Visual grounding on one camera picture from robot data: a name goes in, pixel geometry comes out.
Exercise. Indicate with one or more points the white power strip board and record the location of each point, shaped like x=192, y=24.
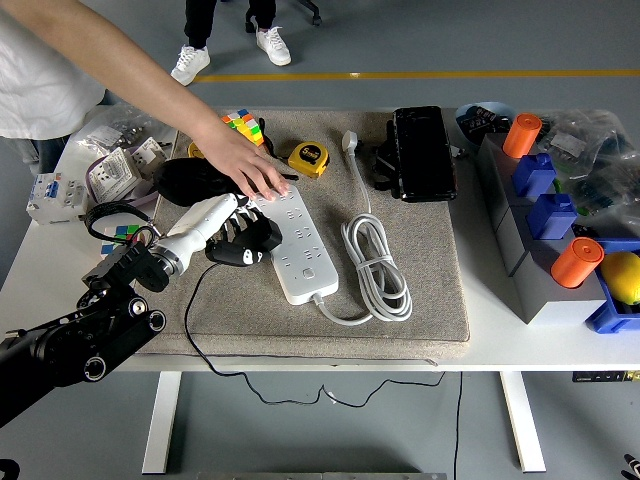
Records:
x=305, y=250

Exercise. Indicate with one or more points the orange cylinder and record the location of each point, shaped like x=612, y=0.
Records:
x=577, y=262
x=522, y=135

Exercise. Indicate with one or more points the person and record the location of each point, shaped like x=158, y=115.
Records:
x=192, y=60
x=35, y=95

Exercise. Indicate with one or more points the large white wall socket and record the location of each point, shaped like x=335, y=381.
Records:
x=115, y=172

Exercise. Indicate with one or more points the white table leg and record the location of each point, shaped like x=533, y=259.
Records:
x=522, y=425
x=160, y=425

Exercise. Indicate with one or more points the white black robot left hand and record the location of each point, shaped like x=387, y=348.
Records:
x=200, y=225

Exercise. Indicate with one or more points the small colourful puzzle cube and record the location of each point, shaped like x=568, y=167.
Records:
x=122, y=232

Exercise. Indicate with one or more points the black plug adapter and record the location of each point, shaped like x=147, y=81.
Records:
x=271, y=237

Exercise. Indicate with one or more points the light blue bowl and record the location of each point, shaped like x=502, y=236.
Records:
x=495, y=105

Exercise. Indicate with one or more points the grey metal bar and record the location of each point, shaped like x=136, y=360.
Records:
x=320, y=476

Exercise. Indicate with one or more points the person's forearm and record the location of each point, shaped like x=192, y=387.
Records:
x=115, y=65

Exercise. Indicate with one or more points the white circuit breaker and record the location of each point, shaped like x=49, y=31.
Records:
x=55, y=200

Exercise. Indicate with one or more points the clear bag of small parts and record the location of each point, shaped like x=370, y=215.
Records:
x=115, y=127

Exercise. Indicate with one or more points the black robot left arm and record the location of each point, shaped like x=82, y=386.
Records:
x=75, y=340

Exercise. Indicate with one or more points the yellow lemon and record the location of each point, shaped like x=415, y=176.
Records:
x=622, y=277

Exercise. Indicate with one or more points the pale purple tray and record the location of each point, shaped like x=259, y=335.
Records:
x=142, y=199

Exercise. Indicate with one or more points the black office chair base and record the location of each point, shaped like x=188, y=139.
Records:
x=316, y=20

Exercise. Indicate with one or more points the glossy black box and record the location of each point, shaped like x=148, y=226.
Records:
x=425, y=155

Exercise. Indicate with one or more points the person's hand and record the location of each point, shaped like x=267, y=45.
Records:
x=240, y=160

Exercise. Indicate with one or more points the black printed packet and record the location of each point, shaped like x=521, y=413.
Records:
x=480, y=122

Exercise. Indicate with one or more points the yellow tape measure red label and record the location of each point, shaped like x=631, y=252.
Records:
x=307, y=159

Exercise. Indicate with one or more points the yellow tape measure black centre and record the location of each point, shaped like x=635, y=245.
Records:
x=194, y=150

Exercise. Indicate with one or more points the blue plastic bin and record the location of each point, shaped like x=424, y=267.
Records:
x=607, y=320

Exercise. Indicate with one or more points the clear bag of dark parts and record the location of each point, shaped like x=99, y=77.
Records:
x=610, y=170

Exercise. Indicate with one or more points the small white wall socket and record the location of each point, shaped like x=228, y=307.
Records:
x=150, y=155

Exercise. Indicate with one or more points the grey-brown mat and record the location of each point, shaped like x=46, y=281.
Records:
x=425, y=280

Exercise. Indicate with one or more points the large colourful puzzle cube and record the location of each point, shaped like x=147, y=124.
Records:
x=247, y=125

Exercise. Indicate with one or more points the black table control panel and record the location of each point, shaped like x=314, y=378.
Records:
x=600, y=377

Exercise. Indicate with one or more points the blue plastic block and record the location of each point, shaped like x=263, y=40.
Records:
x=534, y=175
x=552, y=217

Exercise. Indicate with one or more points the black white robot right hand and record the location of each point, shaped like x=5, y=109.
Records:
x=632, y=470

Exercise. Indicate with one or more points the grey block holder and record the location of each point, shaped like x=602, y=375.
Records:
x=545, y=300

